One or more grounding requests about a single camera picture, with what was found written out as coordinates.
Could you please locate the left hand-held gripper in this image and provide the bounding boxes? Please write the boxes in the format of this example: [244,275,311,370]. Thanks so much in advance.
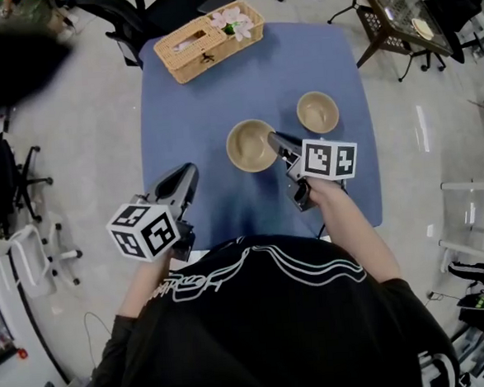
[101,161,207,268]

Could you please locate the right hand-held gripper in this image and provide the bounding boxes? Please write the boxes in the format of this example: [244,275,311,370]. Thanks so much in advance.
[265,125,363,215]

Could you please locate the person's left forearm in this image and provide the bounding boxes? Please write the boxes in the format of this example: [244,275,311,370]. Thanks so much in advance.
[115,255,176,320]

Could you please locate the person's right forearm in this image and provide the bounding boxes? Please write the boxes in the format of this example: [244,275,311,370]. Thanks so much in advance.
[314,193,402,287]

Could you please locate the person's right hand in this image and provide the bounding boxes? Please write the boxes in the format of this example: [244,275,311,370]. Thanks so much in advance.
[306,176,350,210]

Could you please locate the blue tablecloth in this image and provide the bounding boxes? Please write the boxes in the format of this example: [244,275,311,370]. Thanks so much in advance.
[132,15,386,257]

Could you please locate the wicker tissue box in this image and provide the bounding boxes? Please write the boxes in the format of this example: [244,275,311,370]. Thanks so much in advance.
[150,0,270,87]

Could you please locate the pink artificial flowers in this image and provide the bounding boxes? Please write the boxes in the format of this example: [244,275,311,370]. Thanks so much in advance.
[209,4,256,45]

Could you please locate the white tissue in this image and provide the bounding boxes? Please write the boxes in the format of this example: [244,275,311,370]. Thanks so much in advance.
[172,31,208,54]

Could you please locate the black printed t-shirt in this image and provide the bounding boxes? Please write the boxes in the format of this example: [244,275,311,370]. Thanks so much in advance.
[80,221,463,387]

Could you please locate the white office chair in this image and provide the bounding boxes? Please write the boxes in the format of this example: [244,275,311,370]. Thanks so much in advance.
[7,219,87,300]

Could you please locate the beige plate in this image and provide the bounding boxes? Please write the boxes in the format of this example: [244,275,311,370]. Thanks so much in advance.
[410,16,435,40]

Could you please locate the brown glass-top side table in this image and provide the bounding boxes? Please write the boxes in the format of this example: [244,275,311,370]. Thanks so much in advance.
[326,0,457,88]

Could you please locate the white metal table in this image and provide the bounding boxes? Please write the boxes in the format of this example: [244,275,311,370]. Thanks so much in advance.
[433,177,484,276]

